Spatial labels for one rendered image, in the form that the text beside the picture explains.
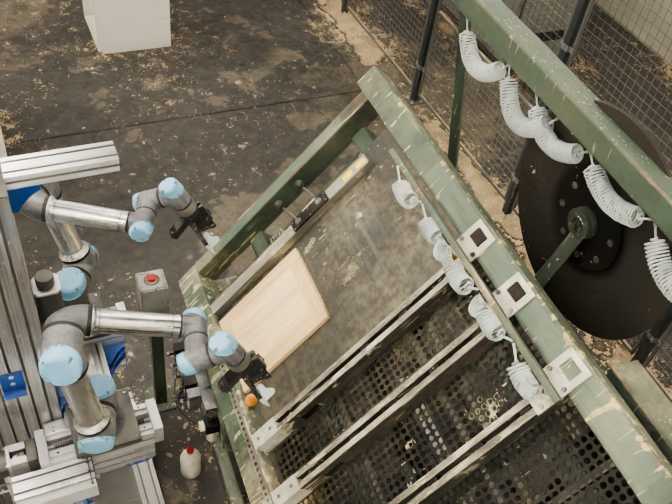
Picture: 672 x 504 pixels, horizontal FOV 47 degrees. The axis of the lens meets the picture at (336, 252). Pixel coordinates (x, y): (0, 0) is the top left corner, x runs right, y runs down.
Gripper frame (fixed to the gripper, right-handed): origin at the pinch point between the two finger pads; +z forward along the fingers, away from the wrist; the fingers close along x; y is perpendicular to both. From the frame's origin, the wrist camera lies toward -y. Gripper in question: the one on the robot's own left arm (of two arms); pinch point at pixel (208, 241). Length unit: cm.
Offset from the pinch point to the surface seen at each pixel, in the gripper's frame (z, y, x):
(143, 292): 27, -41, 19
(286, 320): 30.8, 10.1, -28.8
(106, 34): 115, -41, 355
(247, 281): 32.7, 1.6, -0.2
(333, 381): 21, 18, -69
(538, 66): -26, 130, -30
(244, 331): 38.7, -8.9, -17.5
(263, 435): 34, -16, -66
